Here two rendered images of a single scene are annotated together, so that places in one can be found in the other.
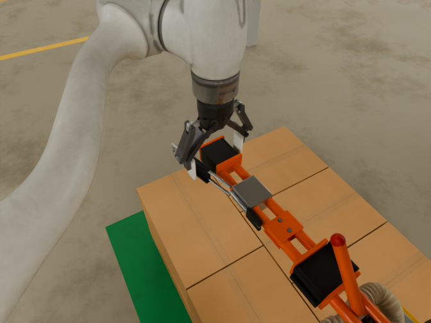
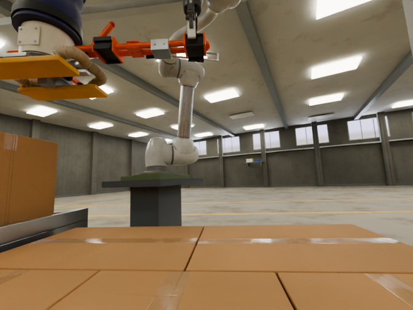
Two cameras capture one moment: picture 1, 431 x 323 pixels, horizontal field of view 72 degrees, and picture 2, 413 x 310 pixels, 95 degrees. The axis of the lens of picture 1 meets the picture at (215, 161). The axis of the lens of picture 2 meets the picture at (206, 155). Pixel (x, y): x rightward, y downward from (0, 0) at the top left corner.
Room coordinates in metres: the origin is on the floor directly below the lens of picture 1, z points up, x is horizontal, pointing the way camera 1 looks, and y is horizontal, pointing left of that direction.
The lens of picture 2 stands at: (0.93, -0.56, 0.75)
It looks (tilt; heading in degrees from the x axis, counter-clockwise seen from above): 7 degrees up; 125
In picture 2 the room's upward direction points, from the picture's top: 2 degrees counter-clockwise
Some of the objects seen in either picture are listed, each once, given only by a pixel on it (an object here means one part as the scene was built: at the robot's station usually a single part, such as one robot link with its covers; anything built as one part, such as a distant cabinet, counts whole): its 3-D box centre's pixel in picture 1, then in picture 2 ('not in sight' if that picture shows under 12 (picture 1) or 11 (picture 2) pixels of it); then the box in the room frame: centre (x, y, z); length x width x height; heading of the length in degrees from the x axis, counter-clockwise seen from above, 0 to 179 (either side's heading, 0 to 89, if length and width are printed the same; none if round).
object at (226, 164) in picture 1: (220, 156); (195, 45); (0.51, -0.01, 1.27); 0.08 x 0.07 x 0.05; 34
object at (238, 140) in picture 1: (238, 143); (191, 29); (0.53, -0.06, 1.30); 0.03 x 0.01 x 0.07; 34
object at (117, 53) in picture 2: (323, 273); (108, 50); (0.21, -0.20, 1.27); 0.10 x 0.08 x 0.06; 124
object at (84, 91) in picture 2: not in sight; (64, 89); (-0.05, -0.26, 1.17); 0.34 x 0.10 x 0.05; 34
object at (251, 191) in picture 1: (251, 196); (161, 49); (0.39, -0.08, 1.26); 0.07 x 0.07 x 0.04; 34
